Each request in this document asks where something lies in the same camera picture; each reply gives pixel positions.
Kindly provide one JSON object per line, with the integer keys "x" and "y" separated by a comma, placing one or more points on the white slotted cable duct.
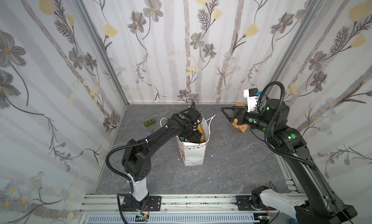
{"x": 211, "y": 218}

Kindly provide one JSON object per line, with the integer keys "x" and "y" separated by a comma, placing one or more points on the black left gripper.
{"x": 196, "y": 137}

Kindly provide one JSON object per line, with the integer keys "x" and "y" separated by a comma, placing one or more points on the aluminium corner post right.
{"x": 304, "y": 26}

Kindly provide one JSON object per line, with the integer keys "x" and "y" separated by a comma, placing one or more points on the yellow snack packet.
{"x": 200, "y": 129}

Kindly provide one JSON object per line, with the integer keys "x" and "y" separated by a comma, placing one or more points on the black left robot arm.
{"x": 137, "y": 155}

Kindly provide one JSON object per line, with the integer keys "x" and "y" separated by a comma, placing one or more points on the aluminium corner post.
{"x": 304, "y": 26}
{"x": 98, "y": 43}

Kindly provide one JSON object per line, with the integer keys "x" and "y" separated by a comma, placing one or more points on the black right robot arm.
{"x": 322, "y": 205}

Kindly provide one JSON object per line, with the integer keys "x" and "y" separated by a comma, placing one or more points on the green block on table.
{"x": 150, "y": 122}

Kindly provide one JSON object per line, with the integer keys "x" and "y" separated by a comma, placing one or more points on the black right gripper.
{"x": 238, "y": 115}

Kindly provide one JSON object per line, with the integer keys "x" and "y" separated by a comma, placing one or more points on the white paper bag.
{"x": 193, "y": 154}

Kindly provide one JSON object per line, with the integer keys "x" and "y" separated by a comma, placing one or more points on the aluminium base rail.
{"x": 103, "y": 209}

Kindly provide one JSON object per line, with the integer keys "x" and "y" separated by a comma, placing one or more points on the aluminium corner post left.
{"x": 98, "y": 43}

